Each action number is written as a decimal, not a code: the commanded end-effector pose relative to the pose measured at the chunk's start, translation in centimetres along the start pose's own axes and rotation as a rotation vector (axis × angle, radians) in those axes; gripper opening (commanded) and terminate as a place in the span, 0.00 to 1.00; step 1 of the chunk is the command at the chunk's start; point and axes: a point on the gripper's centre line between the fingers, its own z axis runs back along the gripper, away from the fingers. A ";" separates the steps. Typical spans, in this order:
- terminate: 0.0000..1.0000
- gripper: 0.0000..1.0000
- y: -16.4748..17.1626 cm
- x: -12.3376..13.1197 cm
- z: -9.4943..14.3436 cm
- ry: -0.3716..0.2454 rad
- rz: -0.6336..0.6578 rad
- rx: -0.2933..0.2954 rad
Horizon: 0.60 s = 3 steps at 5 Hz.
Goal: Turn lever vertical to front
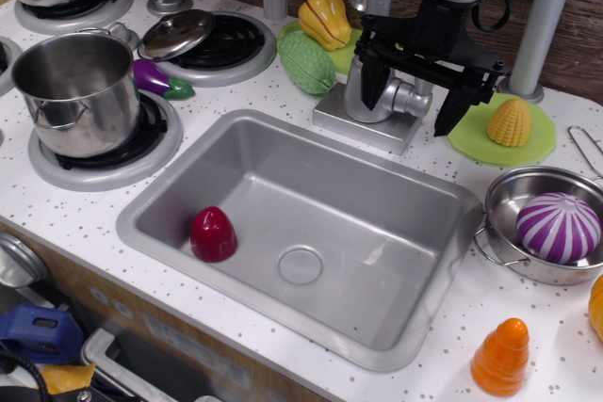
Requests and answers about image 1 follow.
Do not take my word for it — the large steel pot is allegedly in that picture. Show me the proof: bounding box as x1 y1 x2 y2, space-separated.
11 32 140 158

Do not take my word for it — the orange toy at edge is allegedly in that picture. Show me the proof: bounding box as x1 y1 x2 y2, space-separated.
588 275 603 341

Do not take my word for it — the silver oven knob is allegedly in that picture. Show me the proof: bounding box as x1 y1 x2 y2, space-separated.
1 232 49 289

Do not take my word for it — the front left stove burner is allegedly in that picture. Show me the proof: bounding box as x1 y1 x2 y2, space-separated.
28 90 183 192

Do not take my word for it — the steel pot lid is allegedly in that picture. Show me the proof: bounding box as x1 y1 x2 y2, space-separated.
138 9 216 61

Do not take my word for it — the yellow toy bell pepper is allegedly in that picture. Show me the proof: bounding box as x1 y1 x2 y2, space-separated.
298 0 351 52

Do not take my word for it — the purple toy eggplant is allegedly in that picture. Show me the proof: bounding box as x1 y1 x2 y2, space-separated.
133 59 195 101

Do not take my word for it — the silver toy faucet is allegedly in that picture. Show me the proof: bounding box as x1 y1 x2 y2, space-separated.
263 0 433 155

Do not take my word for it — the wire whisk handle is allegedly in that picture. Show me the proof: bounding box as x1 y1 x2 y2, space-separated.
567 125 602 181

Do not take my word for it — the grey vertical post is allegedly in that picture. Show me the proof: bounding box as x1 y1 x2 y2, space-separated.
497 0 566 104

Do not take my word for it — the purple striped toy onion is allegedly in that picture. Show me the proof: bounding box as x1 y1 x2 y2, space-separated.
515 192 602 265

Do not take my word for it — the green plate behind faucet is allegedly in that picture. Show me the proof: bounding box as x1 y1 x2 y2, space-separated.
277 21 362 75

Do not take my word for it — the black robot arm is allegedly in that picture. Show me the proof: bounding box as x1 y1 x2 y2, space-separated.
344 0 507 136

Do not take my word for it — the yellow toy corn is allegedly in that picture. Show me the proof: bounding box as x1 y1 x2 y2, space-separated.
486 98 531 148

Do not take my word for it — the orange toy carrot piece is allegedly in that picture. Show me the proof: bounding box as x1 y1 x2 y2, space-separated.
470 318 530 397

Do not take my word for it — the red toy pepper half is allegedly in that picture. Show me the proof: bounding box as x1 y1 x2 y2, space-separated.
189 206 237 263

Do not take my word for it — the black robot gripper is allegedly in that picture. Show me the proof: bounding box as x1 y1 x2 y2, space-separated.
355 0 507 137

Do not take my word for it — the yellow cloth scrap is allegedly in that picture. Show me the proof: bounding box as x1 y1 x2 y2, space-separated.
41 363 96 395

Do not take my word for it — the back left stove burner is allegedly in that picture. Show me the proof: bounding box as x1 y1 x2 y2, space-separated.
14 0 133 36

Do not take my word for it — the silver faucet lever handle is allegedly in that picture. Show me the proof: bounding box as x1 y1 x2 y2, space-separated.
415 77 433 97

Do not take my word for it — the grey toy sink basin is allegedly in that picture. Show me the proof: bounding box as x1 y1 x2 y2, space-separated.
117 110 482 372

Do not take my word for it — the steel pan with handles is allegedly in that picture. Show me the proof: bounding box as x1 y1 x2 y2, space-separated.
473 166 602 285

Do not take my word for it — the green toy bumpy gourd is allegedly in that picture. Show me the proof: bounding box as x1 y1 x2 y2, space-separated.
277 33 335 95

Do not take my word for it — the stove burner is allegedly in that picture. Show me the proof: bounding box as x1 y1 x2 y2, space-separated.
14 0 133 36
28 90 183 192
156 11 276 88

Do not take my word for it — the grey stove knob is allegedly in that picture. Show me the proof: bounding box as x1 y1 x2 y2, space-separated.
146 0 193 17

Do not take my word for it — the middle stove burner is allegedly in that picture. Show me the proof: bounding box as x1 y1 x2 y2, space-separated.
156 11 276 88

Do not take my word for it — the green plate with corn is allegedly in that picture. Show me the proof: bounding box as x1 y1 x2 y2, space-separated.
448 94 556 167

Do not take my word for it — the black cable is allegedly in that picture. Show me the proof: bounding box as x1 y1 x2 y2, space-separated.
0 349 51 402

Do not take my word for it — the blue clamp tool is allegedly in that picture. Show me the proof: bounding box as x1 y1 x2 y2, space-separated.
1 303 85 364

